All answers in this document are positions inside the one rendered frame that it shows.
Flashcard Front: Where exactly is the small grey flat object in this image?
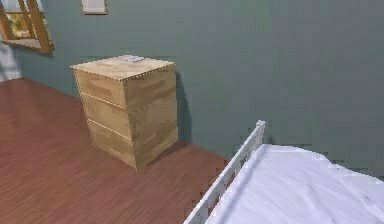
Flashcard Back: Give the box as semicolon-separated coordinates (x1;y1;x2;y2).
119;55;145;64

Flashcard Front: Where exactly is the wooden framed window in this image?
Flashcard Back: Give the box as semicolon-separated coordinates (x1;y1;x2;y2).
0;0;56;55

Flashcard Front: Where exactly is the wooden framed wall picture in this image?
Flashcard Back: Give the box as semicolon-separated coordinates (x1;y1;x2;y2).
80;0;109;16

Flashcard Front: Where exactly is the light wooden chest of drawers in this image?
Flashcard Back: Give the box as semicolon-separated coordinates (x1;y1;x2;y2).
70;54;179;172

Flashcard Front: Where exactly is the white bed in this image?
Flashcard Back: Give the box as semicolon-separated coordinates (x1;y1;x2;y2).
182;120;384;224

